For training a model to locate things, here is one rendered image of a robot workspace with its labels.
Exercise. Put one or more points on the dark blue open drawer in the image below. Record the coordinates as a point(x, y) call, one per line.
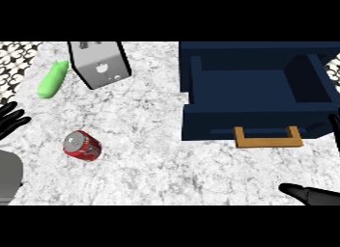
point(260, 96)

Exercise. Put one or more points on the red soda can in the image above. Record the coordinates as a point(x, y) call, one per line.
point(82, 146)

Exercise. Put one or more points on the dark blue cabinet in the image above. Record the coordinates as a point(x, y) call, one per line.
point(259, 54)

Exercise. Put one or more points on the green cucumber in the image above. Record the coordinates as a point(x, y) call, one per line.
point(52, 80)

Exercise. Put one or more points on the silver box appliance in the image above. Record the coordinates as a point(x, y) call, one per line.
point(100, 63)

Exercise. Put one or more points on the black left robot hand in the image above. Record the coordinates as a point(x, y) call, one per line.
point(2, 122)

